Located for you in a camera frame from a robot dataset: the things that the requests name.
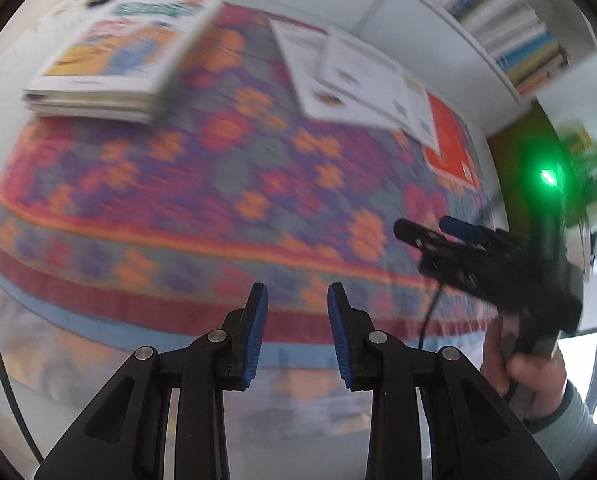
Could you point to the person's right forearm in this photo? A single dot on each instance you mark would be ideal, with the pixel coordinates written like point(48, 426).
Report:
point(573, 435)

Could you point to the cartoon cover book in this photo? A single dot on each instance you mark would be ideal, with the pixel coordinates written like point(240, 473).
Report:
point(123, 45)

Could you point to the white paperback booklet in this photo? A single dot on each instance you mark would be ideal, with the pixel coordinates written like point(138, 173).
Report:
point(421, 110)
point(363, 75)
point(298, 65)

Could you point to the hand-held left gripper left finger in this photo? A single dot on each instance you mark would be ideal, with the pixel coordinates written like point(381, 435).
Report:
point(256, 335)

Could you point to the orange book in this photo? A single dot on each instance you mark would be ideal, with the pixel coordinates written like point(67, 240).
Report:
point(448, 140)

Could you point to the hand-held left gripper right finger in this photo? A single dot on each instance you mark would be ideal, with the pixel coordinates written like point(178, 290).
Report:
point(339, 335)

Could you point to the stack of white blue books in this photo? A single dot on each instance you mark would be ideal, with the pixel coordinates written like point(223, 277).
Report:
point(498, 25)

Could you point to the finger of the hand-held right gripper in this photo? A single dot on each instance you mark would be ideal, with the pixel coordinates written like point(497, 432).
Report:
point(428, 240)
point(466, 228)

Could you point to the brown wooden board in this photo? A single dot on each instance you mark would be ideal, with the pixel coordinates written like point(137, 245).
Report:
point(510, 180)

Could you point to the pile of paperback books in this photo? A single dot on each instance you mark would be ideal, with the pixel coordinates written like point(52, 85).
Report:
point(93, 106)

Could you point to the person's right hand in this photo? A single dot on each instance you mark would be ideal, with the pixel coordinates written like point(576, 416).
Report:
point(533, 380)

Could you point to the floral blanket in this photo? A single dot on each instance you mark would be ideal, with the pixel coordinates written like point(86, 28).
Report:
point(203, 185)

